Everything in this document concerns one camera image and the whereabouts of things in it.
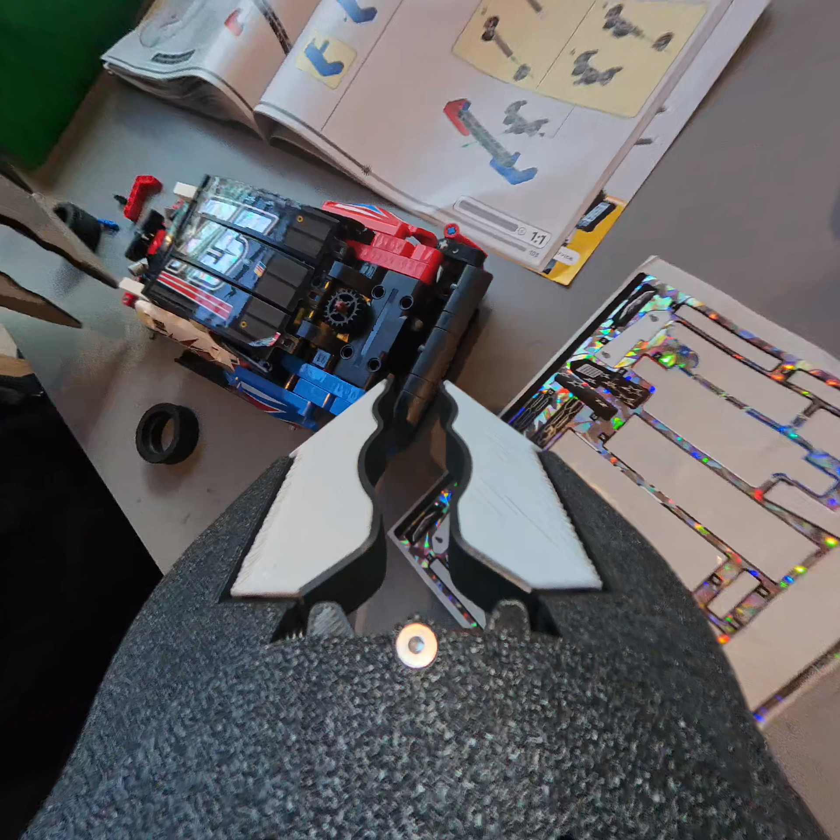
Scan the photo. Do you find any green plastic bin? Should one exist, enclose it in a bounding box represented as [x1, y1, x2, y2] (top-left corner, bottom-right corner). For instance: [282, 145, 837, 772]
[0, 0, 142, 168]

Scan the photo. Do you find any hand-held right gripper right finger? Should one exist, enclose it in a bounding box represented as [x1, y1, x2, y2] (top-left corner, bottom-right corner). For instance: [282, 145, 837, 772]
[440, 382, 605, 613]

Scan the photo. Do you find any toy brick race car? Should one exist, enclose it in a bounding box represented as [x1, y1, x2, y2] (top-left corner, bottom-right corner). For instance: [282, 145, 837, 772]
[121, 174, 494, 454]

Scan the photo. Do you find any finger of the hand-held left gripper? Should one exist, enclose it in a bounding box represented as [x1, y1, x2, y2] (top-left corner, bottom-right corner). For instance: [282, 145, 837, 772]
[0, 172, 123, 290]
[0, 271, 84, 329]

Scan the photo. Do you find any black rubber tire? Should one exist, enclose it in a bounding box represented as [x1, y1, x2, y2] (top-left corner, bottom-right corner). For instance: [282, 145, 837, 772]
[136, 402, 200, 466]
[52, 202, 102, 253]

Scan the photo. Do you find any red angled brick beam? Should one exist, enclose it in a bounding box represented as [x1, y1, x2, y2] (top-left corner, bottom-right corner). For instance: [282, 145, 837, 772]
[123, 175, 163, 221]

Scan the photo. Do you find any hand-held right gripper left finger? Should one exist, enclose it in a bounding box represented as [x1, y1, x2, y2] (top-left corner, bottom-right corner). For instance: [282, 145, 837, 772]
[230, 379, 395, 616]

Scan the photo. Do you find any holographic sticker sheet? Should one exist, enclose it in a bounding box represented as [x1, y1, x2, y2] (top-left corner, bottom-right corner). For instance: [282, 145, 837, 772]
[387, 256, 840, 723]

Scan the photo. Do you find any open instruction booklet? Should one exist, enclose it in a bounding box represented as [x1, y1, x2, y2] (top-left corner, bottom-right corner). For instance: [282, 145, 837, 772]
[101, 0, 772, 286]

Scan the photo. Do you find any grey desk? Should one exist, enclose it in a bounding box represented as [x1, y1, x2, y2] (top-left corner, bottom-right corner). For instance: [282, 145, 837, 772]
[0, 0, 840, 840]

